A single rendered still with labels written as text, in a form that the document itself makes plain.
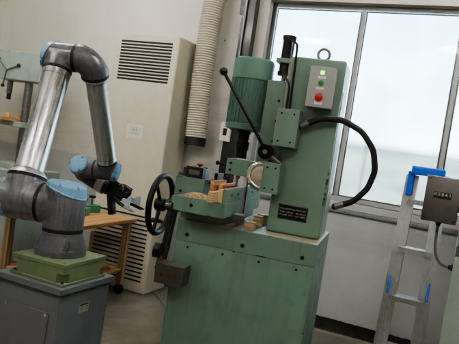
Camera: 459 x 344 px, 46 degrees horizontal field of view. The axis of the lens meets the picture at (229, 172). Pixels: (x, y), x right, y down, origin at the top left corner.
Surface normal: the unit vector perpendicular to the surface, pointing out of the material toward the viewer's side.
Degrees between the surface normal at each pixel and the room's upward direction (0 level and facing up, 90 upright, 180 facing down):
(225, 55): 90
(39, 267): 90
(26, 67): 90
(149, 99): 90
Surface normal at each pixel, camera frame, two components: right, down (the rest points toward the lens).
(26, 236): 0.90, 0.16
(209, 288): -0.28, 0.01
